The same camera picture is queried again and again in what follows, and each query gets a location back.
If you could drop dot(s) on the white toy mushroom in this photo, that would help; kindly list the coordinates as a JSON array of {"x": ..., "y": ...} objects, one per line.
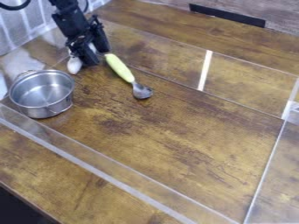
[{"x": 74, "y": 62}]

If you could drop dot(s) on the small steel pot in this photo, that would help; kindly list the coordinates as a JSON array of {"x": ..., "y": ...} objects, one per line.
[{"x": 41, "y": 93}]

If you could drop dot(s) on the green handled metal spoon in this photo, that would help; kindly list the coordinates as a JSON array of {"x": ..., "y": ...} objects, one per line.
[{"x": 141, "y": 92}]

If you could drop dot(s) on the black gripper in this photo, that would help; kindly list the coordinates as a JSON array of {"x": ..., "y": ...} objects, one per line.
[{"x": 84, "y": 32}]

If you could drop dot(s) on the black bar on table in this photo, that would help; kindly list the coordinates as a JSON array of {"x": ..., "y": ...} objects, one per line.
[{"x": 247, "y": 20}]

